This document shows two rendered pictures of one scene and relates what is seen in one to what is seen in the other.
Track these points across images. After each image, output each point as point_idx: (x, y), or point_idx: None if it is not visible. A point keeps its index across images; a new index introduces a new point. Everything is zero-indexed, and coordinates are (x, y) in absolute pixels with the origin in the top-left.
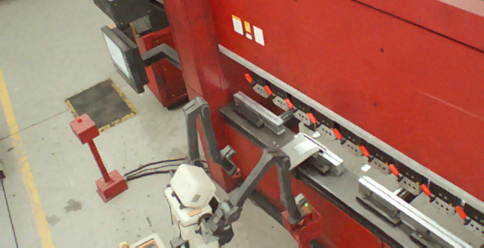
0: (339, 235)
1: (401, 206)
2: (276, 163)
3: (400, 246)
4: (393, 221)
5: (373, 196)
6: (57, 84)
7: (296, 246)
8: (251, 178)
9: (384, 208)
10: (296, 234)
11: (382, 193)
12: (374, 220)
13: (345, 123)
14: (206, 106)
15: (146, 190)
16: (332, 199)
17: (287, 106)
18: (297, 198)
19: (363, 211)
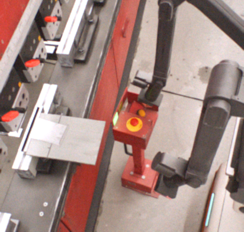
0: (103, 118)
1: (81, 6)
2: (176, 12)
3: (115, 12)
4: (96, 17)
5: (76, 43)
6: None
7: (105, 219)
8: (232, 11)
9: (85, 30)
10: (152, 119)
11: (74, 26)
12: (102, 36)
13: None
14: (226, 60)
15: None
16: (93, 95)
17: (4, 142)
18: (145, 76)
19: (97, 49)
